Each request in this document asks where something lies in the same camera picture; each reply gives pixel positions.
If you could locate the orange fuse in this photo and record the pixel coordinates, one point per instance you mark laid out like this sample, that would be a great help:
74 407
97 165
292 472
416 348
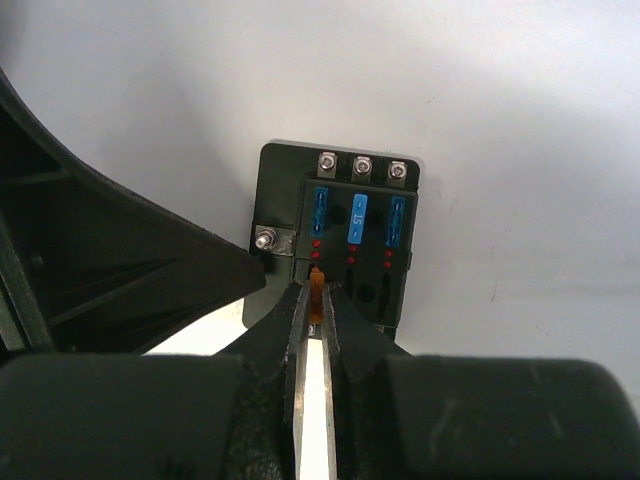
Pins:
317 280

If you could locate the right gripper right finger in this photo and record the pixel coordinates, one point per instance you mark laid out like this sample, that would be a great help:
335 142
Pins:
404 416

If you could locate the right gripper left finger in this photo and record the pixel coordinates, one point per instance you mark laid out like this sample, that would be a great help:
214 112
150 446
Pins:
226 416

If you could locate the blue fuse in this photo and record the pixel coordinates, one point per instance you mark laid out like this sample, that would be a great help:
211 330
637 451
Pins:
357 219
395 221
319 211

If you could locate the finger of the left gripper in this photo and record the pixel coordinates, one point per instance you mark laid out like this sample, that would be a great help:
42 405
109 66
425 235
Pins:
87 265

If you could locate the black fuse box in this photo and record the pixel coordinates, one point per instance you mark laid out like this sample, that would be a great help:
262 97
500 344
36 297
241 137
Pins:
372 275

